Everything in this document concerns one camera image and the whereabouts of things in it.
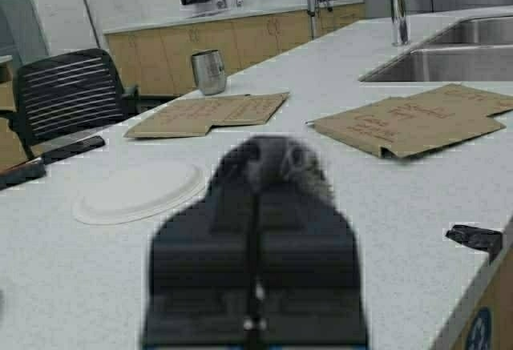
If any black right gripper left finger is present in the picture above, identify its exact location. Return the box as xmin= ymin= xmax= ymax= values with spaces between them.
xmin=140 ymin=187 xmax=257 ymax=346

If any black flat device on counter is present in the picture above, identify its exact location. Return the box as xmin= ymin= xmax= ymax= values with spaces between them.
xmin=0 ymin=135 xmax=107 ymax=191

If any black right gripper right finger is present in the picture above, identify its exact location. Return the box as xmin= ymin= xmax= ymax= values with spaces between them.
xmin=256 ymin=193 xmax=369 ymax=346

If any black counter edge clip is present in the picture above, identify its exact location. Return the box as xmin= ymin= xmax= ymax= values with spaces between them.
xmin=446 ymin=224 xmax=503 ymax=264

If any white paper plate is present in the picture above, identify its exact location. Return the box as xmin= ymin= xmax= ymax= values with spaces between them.
xmin=72 ymin=160 xmax=206 ymax=226

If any chrome island faucet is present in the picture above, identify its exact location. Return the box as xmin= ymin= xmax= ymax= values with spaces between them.
xmin=390 ymin=0 xmax=410 ymax=46

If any flat cardboard sheet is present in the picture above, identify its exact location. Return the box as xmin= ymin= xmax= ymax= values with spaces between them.
xmin=312 ymin=84 xmax=512 ymax=159
xmin=124 ymin=92 xmax=289 ymax=139

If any stainless island sink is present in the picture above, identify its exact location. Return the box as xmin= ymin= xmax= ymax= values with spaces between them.
xmin=359 ymin=15 xmax=512 ymax=82

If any right flat cardboard sheet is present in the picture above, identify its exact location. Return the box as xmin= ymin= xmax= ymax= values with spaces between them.
xmin=312 ymin=84 xmax=512 ymax=159

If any black mesh office chair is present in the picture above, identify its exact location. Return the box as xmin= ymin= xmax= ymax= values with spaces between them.
xmin=1 ymin=48 xmax=140 ymax=159

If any left flat cardboard sheet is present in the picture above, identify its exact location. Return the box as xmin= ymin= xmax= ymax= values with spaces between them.
xmin=124 ymin=92 xmax=289 ymax=139

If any blue round recycle sticker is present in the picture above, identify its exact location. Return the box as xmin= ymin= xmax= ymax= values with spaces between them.
xmin=464 ymin=307 xmax=493 ymax=350

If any steel cup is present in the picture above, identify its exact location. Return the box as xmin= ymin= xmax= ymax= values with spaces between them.
xmin=191 ymin=49 xmax=227 ymax=95

